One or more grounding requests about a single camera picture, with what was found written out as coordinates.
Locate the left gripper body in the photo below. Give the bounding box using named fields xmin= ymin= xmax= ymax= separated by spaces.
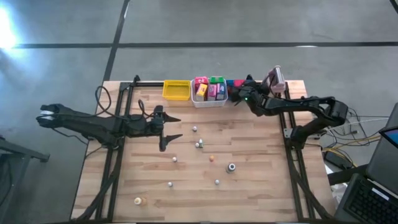
xmin=148 ymin=105 xmax=166 ymax=152

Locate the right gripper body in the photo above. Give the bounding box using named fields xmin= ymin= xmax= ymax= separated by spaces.
xmin=234 ymin=81 xmax=265 ymax=105

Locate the blue purple carton box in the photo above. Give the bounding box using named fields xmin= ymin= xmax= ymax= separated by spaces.
xmin=216 ymin=83 xmax=226 ymax=101

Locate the magenta pink carton box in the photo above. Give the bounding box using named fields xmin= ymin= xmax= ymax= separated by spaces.
xmin=206 ymin=83 xmax=218 ymax=101

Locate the yellow box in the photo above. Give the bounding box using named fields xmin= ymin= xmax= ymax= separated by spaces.
xmin=195 ymin=83 xmax=208 ymax=102

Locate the yellow plastic basket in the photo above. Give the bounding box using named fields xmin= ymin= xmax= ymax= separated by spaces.
xmin=162 ymin=79 xmax=192 ymax=101

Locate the white plastic basket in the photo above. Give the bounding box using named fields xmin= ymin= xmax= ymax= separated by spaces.
xmin=190 ymin=77 xmax=229 ymax=108

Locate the black power brick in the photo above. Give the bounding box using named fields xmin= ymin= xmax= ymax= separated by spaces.
xmin=323 ymin=149 xmax=354 ymax=170

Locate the black desk beam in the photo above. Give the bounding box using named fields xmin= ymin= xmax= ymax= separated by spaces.
xmin=326 ymin=164 xmax=369 ymax=186

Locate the black metal stand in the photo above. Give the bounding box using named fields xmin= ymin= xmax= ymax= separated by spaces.
xmin=0 ymin=135 xmax=51 ymax=224

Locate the white crumpled object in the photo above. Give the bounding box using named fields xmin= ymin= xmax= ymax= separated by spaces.
xmin=325 ymin=163 xmax=349 ymax=208

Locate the laptop screen blue display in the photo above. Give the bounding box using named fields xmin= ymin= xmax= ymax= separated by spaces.
xmin=379 ymin=125 xmax=398 ymax=149

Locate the dark grey open laptop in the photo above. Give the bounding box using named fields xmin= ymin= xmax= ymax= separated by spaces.
xmin=334 ymin=102 xmax=398 ymax=224

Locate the black aluminium rig frame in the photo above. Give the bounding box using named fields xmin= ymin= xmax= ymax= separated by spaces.
xmin=70 ymin=73 xmax=335 ymax=223

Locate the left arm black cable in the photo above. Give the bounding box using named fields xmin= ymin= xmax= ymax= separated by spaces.
xmin=94 ymin=85 xmax=156 ymax=121

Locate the yellow cable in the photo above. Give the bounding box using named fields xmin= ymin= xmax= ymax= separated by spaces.
xmin=323 ymin=134 xmax=382 ymax=151

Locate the white cable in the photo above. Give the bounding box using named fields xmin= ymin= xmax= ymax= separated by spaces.
xmin=347 ymin=116 xmax=390 ymax=126

